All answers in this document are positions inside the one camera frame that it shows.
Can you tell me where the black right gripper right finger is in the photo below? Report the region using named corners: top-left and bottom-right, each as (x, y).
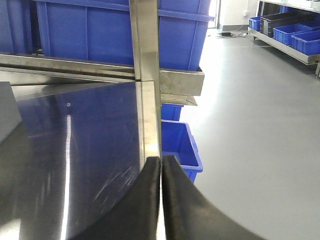
top-left (162, 155), bottom-right (261, 240)

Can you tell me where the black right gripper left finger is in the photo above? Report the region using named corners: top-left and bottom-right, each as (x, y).
top-left (72, 157), bottom-right (161, 240)

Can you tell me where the blue bin below table edge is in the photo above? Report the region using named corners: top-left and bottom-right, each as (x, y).
top-left (161, 103), bottom-right (204, 182)

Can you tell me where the blue bin on distant cart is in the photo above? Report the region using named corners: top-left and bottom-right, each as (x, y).
top-left (273, 23), bottom-right (312, 46)

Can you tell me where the black tray on cart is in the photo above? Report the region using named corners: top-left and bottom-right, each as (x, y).
top-left (260, 10), bottom-right (315, 38)

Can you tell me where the distant steel shelf cart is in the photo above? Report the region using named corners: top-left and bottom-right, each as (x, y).
top-left (248, 0), bottom-right (320, 78)

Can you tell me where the stainless steel rack frame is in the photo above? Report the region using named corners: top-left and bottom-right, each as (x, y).
top-left (0, 0), bottom-right (206, 106)

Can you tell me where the blue bin right of post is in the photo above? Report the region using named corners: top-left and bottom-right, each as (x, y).
top-left (35, 0), bottom-right (214, 71)

